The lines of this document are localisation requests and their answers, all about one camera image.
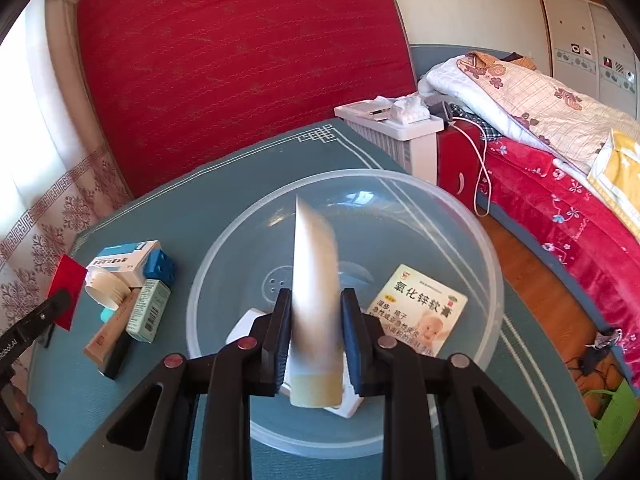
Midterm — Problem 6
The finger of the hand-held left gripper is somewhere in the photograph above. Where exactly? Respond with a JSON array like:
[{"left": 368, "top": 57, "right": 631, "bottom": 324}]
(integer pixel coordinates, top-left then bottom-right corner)
[{"left": 25, "top": 289, "right": 72, "bottom": 335}]

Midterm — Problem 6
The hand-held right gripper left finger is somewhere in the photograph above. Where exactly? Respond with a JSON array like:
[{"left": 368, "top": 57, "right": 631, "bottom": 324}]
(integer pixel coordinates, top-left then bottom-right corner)
[{"left": 59, "top": 287, "right": 293, "bottom": 480}]

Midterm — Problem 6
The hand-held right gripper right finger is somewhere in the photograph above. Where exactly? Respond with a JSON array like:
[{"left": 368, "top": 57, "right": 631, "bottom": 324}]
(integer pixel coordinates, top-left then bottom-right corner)
[{"left": 341, "top": 287, "right": 576, "bottom": 480}]

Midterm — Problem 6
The red packet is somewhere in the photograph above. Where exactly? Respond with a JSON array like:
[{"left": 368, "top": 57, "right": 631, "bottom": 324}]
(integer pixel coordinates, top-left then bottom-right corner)
[{"left": 46, "top": 254, "right": 88, "bottom": 332}]

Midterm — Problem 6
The tan tube with black cap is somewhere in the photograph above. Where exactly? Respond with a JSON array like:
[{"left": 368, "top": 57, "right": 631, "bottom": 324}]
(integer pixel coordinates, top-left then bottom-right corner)
[{"left": 82, "top": 290, "right": 146, "bottom": 380}]

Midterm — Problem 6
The white squeeze tube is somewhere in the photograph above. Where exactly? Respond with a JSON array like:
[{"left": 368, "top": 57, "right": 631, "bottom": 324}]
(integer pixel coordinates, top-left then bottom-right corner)
[{"left": 289, "top": 195, "right": 346, "bottom": 408}]

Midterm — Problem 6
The yellow white ointment box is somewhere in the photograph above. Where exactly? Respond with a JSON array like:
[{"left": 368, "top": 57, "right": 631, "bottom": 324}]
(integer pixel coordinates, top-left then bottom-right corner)
[{"left": 366, "top": 264, "right": 469, "bottom": 358}]

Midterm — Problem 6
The white blue medicine box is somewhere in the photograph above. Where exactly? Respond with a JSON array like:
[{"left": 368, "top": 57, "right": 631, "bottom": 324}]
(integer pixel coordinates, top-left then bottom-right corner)
[{"left": 86, "top": 240, "right": 166, "bottom": 288}]

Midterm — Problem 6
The pale green box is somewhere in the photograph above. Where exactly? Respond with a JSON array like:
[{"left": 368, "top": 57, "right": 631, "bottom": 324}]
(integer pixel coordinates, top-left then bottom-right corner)
[{"left": 125, "top": 279, "right": 173, "bottom": 345}]

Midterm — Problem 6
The small blue box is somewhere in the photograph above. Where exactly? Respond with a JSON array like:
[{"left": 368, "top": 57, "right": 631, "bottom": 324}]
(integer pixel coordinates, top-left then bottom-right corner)
[{"left": 142, "top": 250, "right": 176, "bottom": 283}]

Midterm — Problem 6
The clear plastic bowl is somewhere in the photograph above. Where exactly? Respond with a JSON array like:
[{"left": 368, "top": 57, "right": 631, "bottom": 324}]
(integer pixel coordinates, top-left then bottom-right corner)
[{"left": 186, "top": 169, "right": 505, "bottom": 460}]

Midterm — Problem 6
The teal desktop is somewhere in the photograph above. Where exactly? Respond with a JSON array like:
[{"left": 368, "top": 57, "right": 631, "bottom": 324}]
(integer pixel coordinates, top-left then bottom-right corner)
[{"left": 25, "top": 120, "right": 606, "bottom": 480}]

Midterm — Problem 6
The person's left hand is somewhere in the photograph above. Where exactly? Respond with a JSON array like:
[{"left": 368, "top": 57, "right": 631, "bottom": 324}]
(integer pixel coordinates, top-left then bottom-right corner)
[{"left": 7, "top": 387, "right": 62, "bottom": 476}]

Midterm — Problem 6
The patterned lace curtain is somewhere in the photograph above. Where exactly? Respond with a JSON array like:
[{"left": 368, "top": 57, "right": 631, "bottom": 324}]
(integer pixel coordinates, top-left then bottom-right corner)
[{"left": 0, "top": 0, "right": 136, "bottom": 376}]

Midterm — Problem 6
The white heater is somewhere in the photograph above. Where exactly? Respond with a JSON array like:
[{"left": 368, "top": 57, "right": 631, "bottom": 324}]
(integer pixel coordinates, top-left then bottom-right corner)
[{"left": 334, "top": 101, "right": 446, "bottom": 186}]

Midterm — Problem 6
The red nightstand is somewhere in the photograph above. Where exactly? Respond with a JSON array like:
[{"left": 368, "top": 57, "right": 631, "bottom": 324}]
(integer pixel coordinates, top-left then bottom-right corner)
[{"left": 437, "top": 122, "right": 488, "bottom": 211}]

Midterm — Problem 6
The white flat device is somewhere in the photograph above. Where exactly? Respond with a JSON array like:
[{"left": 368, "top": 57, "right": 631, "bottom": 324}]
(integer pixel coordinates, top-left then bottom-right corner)
[{"left": 345, "top": 101, "right": 393, "bottom": 121}]

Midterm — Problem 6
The white crumpled tissue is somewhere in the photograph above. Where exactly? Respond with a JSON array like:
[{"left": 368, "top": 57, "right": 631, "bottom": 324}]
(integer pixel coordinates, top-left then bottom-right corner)
[{"left": 390, "top": 96, "right": 431, "bottom": 123}]

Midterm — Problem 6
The red floral blanket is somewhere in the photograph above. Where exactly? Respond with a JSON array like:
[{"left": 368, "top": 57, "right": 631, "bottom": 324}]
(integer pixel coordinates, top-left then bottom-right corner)
[{"left": 477, "top": 137, "right": 640, "bottom": 381}]

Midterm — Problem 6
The dark plaid cloth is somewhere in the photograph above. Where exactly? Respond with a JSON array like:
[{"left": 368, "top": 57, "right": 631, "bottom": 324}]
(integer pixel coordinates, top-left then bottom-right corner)
[{"left": 450, "top": 105, "right": 501, "bottom": 141}]

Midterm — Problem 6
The white padded quilt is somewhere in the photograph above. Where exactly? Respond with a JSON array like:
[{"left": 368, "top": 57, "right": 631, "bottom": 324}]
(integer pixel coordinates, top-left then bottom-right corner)
[{"left": 417, "top": 57, "right": 556, "bottom": 153}]

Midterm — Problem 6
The green bag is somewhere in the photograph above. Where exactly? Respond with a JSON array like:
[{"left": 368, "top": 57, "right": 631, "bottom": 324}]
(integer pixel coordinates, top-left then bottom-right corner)
[{"left": 592, "top": 377, "right": 640, "bottom": 463}]

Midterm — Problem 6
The red mattress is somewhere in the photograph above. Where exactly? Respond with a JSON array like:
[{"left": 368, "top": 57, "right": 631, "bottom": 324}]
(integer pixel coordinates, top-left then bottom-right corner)
[{"left": 75, "top": 0, "right": 418, "bottom": 198}]

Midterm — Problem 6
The floral checkered quilt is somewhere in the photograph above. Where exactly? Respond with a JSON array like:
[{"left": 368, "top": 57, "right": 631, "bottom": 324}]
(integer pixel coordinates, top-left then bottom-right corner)
[{"left": 457, "top": 51, "right": 640, "bottom": 176}]

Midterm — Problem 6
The yellow cloth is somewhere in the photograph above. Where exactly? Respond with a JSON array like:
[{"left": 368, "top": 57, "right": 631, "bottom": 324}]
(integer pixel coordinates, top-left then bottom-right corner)
[{"left": 587, "top": 127, "right": 640, "bottom": 226}]

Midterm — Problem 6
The tan cloth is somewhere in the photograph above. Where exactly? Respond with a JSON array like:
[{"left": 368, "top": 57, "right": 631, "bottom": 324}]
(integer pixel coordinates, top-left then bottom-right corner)
[{"left": 502, "top": 51, "right": 538, "bottom": 71}]

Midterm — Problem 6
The white wardrobe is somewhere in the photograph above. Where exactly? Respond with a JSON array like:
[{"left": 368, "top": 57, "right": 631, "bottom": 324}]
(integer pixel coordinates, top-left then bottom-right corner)
[{"left": 527, "top": 0, "right": 640, "bottom": 121}]

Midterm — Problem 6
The white cable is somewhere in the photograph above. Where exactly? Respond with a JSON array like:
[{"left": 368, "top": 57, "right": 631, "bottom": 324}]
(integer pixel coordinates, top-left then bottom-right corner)
[{"left": 447, "top": 115, "right": 493, "bottom": 218}]

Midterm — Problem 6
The black power adapter cable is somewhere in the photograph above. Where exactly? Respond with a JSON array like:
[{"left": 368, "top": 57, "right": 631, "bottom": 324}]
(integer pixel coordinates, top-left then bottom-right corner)
[{"left": 567, "top": 330, "right": 623, "bottom": 393}]

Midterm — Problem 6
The teal bed frame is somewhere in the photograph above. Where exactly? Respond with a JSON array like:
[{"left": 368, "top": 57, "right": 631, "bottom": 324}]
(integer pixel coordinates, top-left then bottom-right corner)
[{"left": 409, "top": 44, "right": 640, "bottom": 386}]

